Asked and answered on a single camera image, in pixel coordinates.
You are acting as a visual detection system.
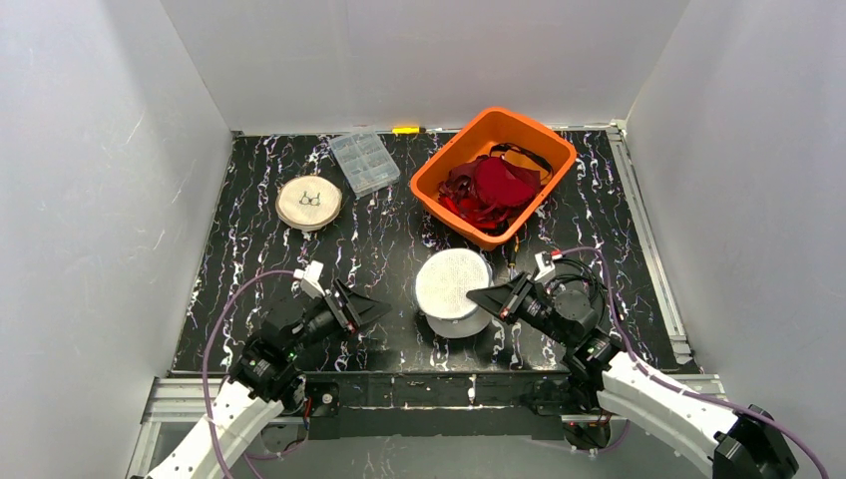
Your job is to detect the grey-trim mesh laundry bag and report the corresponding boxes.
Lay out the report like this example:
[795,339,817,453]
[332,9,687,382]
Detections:
[414,248,493,339]

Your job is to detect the crimson red bra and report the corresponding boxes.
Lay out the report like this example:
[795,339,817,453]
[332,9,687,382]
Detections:
[472,156,541,208]

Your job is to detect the dark maroon bra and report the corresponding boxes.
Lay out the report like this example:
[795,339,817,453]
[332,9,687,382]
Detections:
[439,158,544,207]

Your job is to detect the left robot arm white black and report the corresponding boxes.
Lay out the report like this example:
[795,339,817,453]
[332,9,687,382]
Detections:
[146,280,391,478]

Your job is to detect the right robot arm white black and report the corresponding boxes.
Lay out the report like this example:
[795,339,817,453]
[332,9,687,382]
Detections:
[466,273,798,478]

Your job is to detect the black yellow screwdriver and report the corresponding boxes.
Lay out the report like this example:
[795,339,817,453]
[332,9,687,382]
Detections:
[506,236,520,279]

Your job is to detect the orange plastic bin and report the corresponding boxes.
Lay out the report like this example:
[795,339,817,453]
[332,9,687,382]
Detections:
[410,107,576,250]

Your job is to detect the clear plastic compartment box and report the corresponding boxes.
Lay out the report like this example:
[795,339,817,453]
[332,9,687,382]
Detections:
[328,129,400,199]

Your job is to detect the yellow marker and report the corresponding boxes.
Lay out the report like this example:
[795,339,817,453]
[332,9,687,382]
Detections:
[391,126,425,135]

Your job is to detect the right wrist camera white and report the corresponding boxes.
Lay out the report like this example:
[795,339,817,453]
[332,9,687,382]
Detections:
[532,251,556,284]

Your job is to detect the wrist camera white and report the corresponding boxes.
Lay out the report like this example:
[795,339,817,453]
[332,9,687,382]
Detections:
[293,260,325,298]
[532,251,556,284]

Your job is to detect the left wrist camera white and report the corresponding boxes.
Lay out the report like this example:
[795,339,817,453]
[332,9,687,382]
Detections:
[293,260,325,298]

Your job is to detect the coiled black cable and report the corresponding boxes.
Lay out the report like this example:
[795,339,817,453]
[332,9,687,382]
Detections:
[548,255,626,325]

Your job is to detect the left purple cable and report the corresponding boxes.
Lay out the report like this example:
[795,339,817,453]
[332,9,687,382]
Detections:
[202,269,312,479]

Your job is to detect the purple cable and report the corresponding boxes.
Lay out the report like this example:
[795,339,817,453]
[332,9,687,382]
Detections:
[552,245,831,479]
[202,269,312,479]

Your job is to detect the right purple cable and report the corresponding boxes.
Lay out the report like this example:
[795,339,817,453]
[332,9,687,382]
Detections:
[552,245,831,479]

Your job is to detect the orange bra black straps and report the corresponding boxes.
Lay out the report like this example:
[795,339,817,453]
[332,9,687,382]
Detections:
[489,142,555,183]

